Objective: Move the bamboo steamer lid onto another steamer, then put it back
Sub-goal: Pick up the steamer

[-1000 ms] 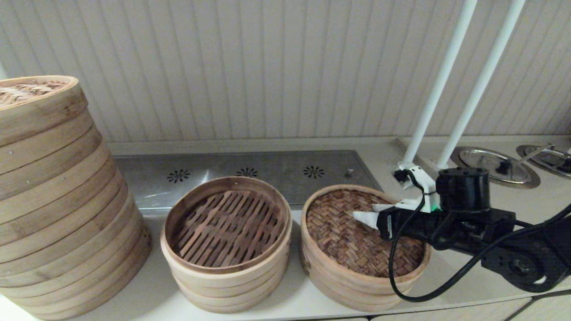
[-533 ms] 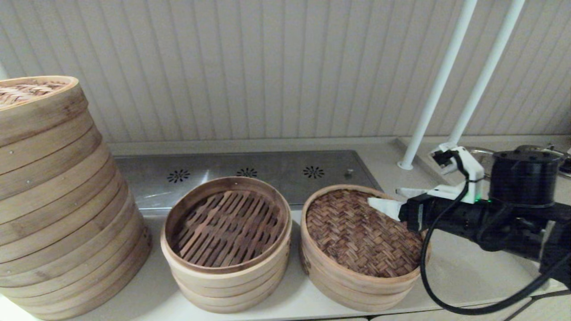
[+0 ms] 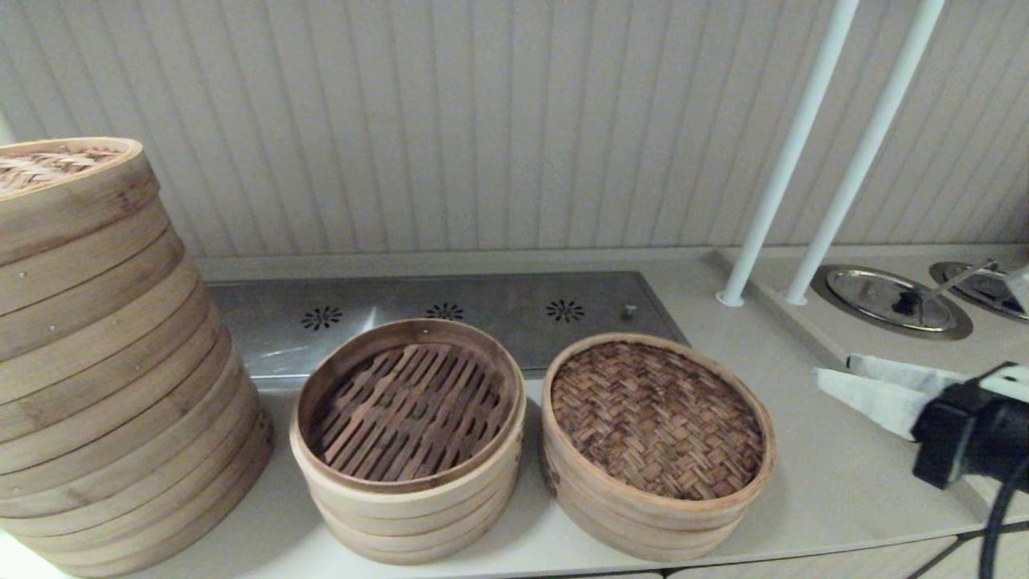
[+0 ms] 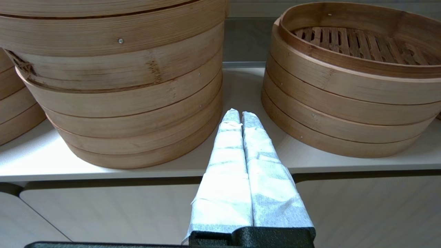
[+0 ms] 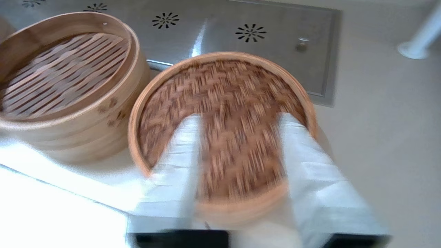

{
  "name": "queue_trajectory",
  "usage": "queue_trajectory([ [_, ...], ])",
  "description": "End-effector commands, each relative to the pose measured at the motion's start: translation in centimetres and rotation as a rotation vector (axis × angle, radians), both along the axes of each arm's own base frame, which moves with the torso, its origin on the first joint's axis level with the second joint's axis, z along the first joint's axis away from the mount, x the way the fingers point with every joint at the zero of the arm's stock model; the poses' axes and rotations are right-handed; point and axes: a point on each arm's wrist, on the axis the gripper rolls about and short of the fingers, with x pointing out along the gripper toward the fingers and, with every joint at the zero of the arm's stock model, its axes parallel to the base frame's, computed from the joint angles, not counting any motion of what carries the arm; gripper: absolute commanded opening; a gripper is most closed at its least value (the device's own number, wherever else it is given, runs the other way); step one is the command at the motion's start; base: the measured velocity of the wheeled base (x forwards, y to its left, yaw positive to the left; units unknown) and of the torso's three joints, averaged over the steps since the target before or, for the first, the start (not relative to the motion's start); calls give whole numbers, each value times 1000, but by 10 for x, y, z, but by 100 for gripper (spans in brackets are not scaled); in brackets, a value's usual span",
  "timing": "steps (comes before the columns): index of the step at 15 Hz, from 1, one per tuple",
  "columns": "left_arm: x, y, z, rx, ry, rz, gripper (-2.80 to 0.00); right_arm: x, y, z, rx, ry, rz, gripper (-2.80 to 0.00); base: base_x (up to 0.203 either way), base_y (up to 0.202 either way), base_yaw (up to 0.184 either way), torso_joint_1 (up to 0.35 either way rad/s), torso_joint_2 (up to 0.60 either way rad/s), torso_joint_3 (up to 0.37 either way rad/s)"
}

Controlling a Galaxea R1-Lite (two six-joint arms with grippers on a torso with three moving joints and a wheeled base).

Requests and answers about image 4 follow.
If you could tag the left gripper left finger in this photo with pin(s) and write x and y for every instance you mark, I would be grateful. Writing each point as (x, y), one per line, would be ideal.
(227, 179)

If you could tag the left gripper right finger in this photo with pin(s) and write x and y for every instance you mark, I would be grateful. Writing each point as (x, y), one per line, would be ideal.
(272, 193)

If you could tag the small bamboo steamer basket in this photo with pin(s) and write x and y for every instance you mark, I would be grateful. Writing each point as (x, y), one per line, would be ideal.
(327, 137)
(344, 89)

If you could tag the large bamboo steamer basket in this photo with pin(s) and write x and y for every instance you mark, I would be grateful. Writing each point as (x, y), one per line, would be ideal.
(10, 82)
(17, 120)
(103, 34)
(137, 151)
(103, 103)

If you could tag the beige cabinet door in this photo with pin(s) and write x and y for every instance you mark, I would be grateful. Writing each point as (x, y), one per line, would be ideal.
(17, 224)
(103, 213)
(379, 213)

